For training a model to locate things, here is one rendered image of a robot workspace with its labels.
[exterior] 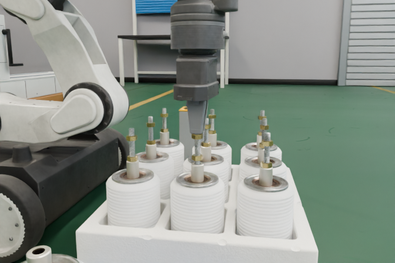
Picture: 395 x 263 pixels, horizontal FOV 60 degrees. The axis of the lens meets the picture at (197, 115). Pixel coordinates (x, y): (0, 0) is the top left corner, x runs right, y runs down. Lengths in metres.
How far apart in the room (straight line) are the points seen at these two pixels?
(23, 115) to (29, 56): 5.97
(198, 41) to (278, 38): 5.17
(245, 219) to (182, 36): 0.31
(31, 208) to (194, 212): 0.41
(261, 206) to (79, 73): 0.62
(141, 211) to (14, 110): 0.60
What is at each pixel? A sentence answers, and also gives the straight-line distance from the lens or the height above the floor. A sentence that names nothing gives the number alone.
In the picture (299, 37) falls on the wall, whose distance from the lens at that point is 5.70.
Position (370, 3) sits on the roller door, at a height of 1.21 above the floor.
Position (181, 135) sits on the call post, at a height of 0.24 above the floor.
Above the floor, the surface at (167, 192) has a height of 0.18.
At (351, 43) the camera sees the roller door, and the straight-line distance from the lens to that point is 5.72.
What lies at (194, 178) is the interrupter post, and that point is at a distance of 0.60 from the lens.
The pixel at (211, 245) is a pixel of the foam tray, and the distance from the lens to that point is 0.57.
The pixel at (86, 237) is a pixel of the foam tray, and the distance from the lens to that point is 0.63.
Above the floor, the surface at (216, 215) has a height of 0.20.
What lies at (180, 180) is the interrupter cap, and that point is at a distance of 0.60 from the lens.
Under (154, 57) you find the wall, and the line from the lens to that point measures 5.95.
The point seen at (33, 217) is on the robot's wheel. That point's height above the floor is 0.12.
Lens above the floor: 0.47
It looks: 10 degrees down
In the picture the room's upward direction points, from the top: straight up
